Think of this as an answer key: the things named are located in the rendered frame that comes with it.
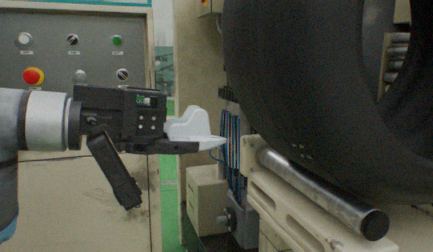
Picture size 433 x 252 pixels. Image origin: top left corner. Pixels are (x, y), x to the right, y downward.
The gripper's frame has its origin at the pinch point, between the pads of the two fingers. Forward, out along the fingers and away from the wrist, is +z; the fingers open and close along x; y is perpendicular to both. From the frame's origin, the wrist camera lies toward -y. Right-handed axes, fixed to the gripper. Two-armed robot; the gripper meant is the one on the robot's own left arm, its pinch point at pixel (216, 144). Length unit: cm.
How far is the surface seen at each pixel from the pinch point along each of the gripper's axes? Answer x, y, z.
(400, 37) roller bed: 33, 26, 63
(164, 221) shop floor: 166, -98, 25
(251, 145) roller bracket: 22.0, -5.4, 16.1
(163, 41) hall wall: 893, 69, 115
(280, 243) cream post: 25, -33, 30
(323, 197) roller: -2.8, -7.4, 18.4
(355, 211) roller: -9.6, -6.6, 18.7
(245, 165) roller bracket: 22.5, -10.2, 15.5
